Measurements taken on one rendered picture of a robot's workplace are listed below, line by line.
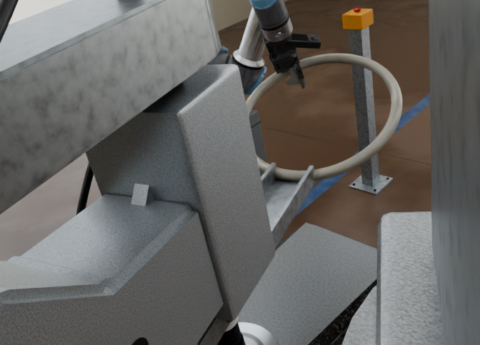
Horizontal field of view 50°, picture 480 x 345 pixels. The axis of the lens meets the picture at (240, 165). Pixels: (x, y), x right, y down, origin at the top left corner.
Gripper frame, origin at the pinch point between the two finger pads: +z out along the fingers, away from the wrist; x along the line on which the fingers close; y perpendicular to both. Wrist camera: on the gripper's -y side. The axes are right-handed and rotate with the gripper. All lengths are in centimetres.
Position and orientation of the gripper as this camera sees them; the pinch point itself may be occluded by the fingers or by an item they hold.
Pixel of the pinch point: (302, 78)
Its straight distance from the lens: 173.3
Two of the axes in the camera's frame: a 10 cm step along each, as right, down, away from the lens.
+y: -9.3, 3.4, 1.6
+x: 1.4, 7.2, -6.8
